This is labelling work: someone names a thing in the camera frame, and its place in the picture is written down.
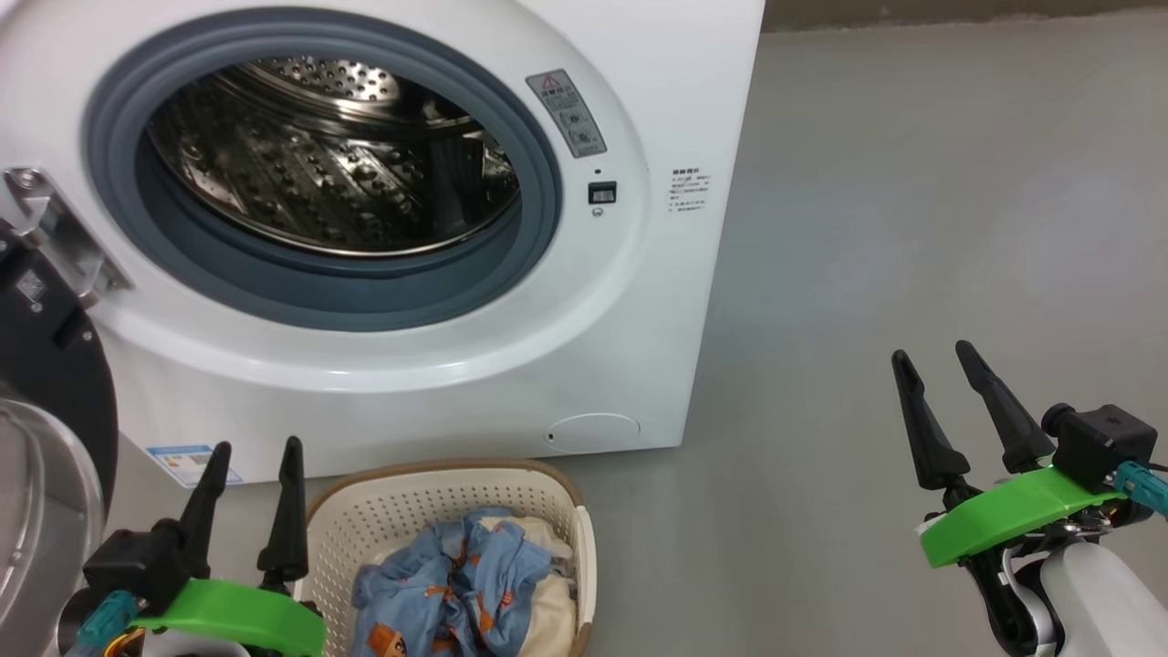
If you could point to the cream white garment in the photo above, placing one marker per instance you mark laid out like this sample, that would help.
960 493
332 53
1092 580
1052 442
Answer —
547 611

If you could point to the grey rubber door gasket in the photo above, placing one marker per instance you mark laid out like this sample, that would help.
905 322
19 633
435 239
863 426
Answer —
319 292

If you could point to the black round glass washer door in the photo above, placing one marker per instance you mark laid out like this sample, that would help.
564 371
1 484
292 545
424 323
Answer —
55 365

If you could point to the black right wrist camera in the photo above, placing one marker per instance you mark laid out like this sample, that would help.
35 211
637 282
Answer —
1104 443

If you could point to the black door latch socket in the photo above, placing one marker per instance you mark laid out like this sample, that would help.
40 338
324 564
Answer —
602 192

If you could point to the cream perforated laundry basket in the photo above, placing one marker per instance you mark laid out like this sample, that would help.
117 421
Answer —
411 493

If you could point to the metal door hinge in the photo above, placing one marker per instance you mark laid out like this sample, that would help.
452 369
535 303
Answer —
55 228

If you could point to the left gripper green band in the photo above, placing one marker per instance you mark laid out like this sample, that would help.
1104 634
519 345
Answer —
237 611

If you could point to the grey wall baseboard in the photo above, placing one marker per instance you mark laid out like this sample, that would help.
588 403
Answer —
912 14

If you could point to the grey warning sticker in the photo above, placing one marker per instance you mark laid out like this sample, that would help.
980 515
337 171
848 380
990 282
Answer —
566 114

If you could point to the blue cartoon print garment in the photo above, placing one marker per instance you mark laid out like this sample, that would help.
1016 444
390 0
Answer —
474 566

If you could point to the small black text label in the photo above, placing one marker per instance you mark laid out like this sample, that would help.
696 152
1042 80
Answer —
691 190

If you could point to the blue energy label sticker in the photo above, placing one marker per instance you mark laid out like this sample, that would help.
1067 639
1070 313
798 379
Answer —
182 461

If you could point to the white front-load washing machine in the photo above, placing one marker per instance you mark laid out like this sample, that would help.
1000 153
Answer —
657 319

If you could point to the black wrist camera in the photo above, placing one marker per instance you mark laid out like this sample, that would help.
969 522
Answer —
132 561
1104 443

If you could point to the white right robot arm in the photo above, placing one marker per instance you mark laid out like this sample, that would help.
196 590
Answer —
1095 602

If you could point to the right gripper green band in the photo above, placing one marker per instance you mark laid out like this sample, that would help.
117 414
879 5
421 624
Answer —
1013 511

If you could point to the round white filter cover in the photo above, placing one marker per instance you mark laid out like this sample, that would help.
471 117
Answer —
593 432

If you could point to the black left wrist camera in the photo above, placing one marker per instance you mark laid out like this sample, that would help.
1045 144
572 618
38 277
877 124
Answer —
132 561

